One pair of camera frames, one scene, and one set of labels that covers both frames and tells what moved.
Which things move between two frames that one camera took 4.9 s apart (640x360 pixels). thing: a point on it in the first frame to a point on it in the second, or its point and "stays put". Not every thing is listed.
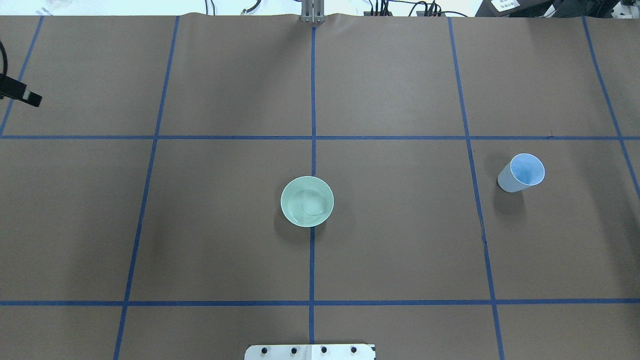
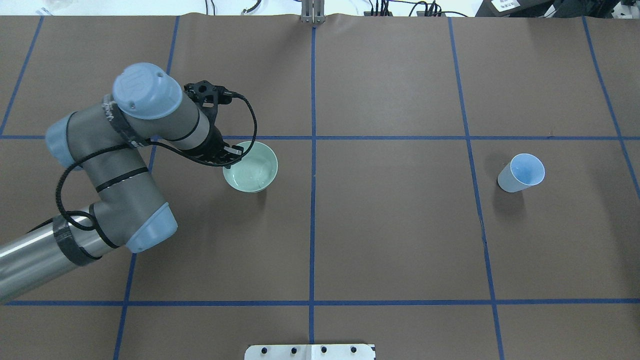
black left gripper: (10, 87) to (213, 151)
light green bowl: (307, 201) to (255, 171)
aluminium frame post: (313, 11) stays put
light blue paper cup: (524, 170) stays put
